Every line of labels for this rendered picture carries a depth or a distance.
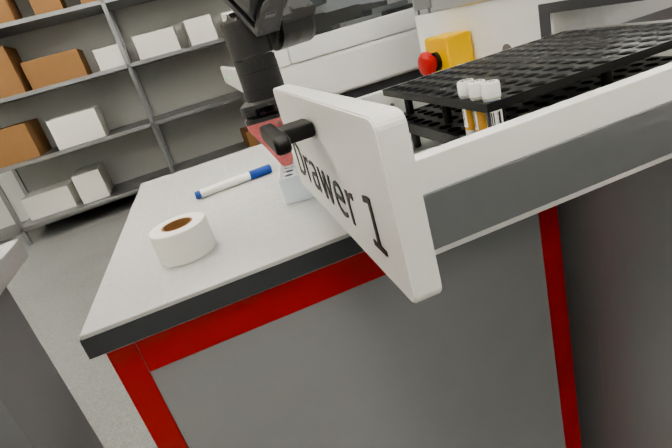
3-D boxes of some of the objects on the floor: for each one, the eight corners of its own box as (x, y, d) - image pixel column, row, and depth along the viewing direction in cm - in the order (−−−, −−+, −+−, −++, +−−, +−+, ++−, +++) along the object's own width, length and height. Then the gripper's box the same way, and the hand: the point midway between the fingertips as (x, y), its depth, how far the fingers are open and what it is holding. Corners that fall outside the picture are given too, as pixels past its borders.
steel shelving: (28, 246, 360) (-126, -27, 291) (43, 226, 404) (-88, -14, 335) (424, 106, 448) (378, -129, 379) (400, 102, 492) (355, -108, 423)
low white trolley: (298, 727, 71) (77, 337, 45) (250, 431, 128) (140, 183, 102) (601, 545, 82) (565, 149, 56) (433, 347, 139) (376, 105, 113)
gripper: (235, 60, 67) (269, 158, 72) (222, 67, 57) (262, 179, 63) (280, 46, 66) (310, 146, 72) (274, 51, 57) (310, 166, 62)
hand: (286, 156), depth 67 cm, fingers open, 3 cm apart
